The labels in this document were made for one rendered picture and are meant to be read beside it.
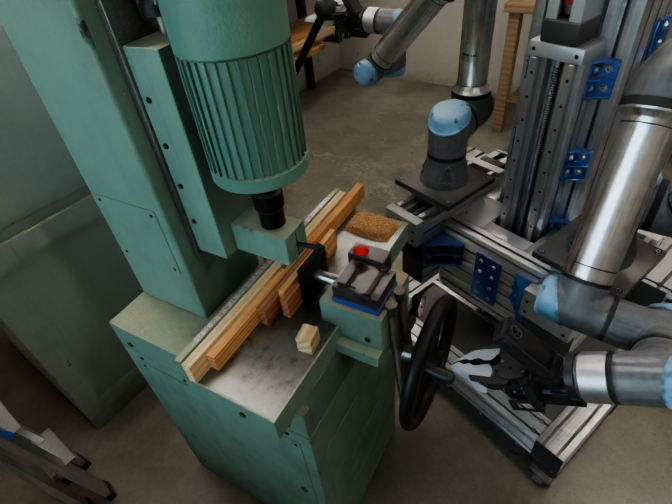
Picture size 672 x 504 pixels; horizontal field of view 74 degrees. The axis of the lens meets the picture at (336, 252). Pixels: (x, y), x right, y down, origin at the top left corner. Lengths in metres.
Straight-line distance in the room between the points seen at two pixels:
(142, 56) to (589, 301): 0.79
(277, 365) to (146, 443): 1.18
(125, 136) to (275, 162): 0.27
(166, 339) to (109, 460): 0.96
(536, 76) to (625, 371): 0.76
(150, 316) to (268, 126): 0.65
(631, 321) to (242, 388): 0.65
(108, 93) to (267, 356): 0.53
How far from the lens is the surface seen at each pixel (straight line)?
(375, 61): 1.41
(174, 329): 1.15
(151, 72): 0.80
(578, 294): 0.80
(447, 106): 1.39
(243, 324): 0.91
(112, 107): 0.85
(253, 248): 0.94
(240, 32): 0.67
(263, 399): 0.85
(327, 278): 0.93
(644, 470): 1.94
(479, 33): 1.40
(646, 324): 0.81
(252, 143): 0.72
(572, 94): 1.23
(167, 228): 0.96
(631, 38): 1.24
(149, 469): 1.94
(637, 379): 0.74
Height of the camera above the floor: 1.61
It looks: 41 degrees down
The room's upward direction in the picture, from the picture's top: 7 degrees counter-clockwise
